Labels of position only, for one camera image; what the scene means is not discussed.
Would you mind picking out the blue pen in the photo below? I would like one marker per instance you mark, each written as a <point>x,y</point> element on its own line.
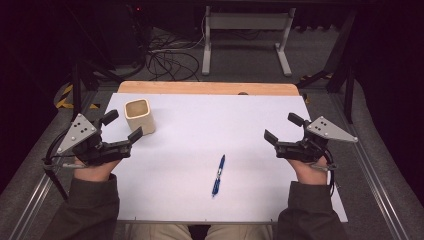
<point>218,175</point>

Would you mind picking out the wooden table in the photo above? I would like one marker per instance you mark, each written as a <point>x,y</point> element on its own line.
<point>206,88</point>

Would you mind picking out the white table sheet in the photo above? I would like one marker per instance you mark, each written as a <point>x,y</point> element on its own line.
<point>206,133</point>

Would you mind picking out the person's left hand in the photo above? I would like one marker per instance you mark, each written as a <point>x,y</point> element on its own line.
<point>95,171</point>

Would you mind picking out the person's right leg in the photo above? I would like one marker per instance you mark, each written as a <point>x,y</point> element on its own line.
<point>238,232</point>

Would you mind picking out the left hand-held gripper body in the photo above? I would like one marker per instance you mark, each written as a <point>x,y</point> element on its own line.
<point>80,131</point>

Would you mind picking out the black metal stand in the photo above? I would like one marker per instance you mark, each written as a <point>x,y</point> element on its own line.
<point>348,90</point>

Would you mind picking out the black tripod stand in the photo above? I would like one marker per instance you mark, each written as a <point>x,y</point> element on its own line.
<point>77,86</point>

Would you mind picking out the white metal stand frame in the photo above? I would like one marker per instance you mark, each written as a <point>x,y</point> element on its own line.
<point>248,21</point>

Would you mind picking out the person's left leg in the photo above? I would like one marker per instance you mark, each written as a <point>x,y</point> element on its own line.
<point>160,232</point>

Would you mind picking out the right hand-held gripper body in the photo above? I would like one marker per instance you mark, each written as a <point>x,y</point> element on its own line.
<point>325,130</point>

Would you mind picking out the person's leg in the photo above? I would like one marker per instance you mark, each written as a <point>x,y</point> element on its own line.
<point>160,232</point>
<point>238,232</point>

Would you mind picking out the beige square cup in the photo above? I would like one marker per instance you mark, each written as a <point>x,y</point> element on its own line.
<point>140,116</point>

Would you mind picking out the person's right hand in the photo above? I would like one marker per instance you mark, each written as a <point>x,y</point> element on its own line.
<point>308,173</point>

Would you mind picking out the aluminium floor rail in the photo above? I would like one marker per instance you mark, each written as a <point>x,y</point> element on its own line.
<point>370,180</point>
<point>36,200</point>

